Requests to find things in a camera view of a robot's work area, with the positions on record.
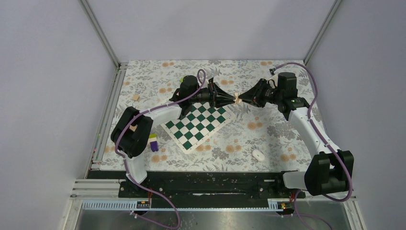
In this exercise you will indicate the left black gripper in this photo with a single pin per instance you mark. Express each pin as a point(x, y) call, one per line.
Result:
point(218, 97)

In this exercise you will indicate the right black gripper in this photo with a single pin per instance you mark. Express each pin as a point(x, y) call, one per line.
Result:
point(253, 96)

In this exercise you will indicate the beige earbud charging case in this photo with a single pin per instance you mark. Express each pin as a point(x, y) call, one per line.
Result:
point(237, 99)

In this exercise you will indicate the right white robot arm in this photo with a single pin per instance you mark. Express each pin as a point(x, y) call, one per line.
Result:
point(330, 169)

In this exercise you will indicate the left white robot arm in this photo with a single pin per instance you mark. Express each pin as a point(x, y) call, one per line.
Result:
point(132, 131)

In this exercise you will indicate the white earbud case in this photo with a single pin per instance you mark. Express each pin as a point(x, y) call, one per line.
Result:
point(258, 155)

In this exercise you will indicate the floral patterned table mat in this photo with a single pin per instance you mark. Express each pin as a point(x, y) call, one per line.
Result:
point(229, 149)

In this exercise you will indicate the green white chessboard mat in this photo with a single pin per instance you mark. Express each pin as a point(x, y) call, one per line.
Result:
point(197, 126)

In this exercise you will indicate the green white purple block stack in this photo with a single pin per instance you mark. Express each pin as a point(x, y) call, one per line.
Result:
point(153, 142)

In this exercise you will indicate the small wooden cube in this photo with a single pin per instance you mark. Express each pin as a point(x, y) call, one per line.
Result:
point(136, 97)

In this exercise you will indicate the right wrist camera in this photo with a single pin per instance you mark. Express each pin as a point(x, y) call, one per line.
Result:
point(272, 71)

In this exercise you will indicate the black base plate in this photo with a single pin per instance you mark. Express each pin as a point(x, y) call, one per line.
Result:
point(219, 189)

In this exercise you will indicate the white slotted cable duct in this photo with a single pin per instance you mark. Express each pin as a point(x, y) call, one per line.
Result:
point(136, 205)

